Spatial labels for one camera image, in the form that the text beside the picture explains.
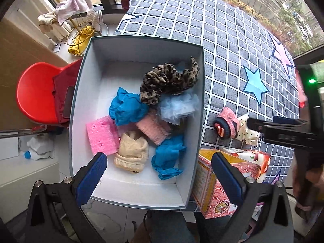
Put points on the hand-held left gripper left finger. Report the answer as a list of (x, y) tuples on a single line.
[(93, 174)]

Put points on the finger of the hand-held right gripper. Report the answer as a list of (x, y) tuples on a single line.
[(278, 134), (288, 120)]

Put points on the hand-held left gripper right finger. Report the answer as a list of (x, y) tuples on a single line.
[(225, 174)]

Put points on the white polka dot scrunchie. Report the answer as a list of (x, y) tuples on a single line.
[(244, 129)]

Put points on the pink sponge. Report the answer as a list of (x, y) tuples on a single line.
[(101, 136)]

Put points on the beige sock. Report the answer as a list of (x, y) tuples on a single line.
[(131, 151)]

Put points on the pink and black sock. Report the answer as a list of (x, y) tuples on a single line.
[(227, 116)]

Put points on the blue cloth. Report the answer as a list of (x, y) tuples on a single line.
[(167, 157), (126, 106)]

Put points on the pink knit sock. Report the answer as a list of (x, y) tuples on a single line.
[(154, 129)]

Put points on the light blue tulle scrunchie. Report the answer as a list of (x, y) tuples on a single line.
[(177, 106)]

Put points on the leopard print scrunchie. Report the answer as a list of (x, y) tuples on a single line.
[(162, 81)]

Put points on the grey storage box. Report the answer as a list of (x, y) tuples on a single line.
[(106, 55)]

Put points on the person's right hand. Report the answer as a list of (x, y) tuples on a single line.
[(303, 189)]

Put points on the red and yellow carton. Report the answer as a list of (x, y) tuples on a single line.
[(210, 195)]

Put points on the printed tissue pack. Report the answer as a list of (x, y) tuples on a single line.
[(255, 159)]

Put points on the white plastic jug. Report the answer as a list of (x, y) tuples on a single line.
[(38, 146)]

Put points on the metal rod with red grip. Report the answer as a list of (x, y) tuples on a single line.
[(15, 132)]

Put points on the dark red cloth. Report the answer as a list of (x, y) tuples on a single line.
[(60, 91)]

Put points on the red plastic chair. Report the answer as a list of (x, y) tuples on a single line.
[(35, 91)]

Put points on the grey checked star-print blanket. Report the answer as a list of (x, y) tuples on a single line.
[(202, 30)]

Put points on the yellow cloth in basket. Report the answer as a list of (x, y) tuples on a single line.
[(81, 40)]

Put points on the white cloth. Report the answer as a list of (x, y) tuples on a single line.
[(97, 19)]

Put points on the beige cloth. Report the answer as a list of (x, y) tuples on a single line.
[(46, 20)]

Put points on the pink towel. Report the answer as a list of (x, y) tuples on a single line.
[(73, 5)]

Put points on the red cup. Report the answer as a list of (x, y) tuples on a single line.
[(125, 1)]

